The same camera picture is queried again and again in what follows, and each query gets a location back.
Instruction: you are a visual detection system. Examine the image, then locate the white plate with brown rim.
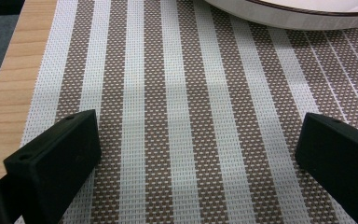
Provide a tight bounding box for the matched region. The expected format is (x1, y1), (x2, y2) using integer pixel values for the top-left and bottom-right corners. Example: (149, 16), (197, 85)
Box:
(203, 0), (358, 32)

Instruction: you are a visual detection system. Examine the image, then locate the dark object on floor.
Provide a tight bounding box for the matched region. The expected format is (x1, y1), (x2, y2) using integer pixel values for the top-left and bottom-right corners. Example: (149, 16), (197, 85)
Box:
(0, 0), (26, 17)

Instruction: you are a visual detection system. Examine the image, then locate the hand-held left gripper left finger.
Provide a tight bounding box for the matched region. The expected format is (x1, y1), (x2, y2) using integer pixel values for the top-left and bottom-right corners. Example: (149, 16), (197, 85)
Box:
(3, 109), (103, 224)

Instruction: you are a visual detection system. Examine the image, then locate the brown white striped woven placemat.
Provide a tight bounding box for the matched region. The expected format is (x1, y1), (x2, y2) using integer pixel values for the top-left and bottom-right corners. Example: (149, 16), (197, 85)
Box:
(13, 0), (358, 224)

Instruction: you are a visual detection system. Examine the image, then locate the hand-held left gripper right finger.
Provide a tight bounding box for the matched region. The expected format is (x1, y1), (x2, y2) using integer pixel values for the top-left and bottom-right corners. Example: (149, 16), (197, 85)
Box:
(295, 112), (358, 224)

